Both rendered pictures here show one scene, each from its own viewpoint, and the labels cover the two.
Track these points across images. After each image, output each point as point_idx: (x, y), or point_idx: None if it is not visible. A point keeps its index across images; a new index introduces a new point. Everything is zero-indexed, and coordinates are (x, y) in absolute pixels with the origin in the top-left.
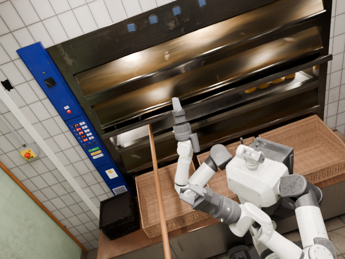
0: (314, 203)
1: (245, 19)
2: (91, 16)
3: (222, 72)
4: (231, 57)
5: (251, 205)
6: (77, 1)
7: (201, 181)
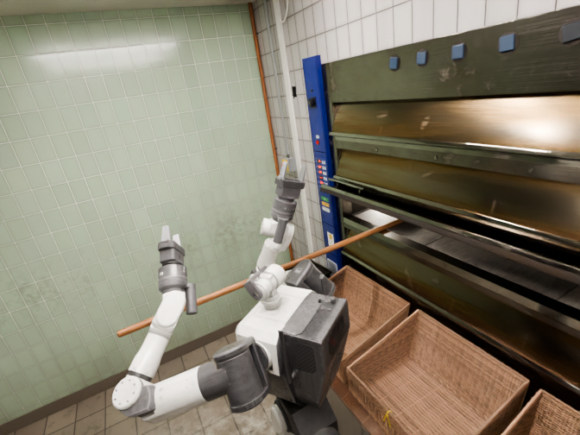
0: (202, 379)
1: None
2: (361, 35)
3: (507, 200)
4: (545, 184)
5: (177, 298)
6: (354, 14)
7: None
